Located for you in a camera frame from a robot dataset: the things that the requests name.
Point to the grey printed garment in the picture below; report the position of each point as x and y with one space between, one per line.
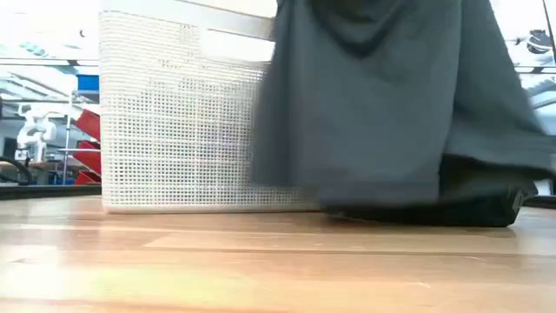
369 108

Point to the white perforated plastic basket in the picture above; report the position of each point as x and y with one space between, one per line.
174 130

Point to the black garment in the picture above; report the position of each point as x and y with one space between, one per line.
478 206

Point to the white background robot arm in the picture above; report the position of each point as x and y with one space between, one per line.
37 130

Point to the red angled rack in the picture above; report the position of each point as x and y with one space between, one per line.
91 156

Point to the blue plastic bin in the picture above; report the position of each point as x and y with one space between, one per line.
88 82

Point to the black and yellow round device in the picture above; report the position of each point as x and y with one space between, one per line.
538 42

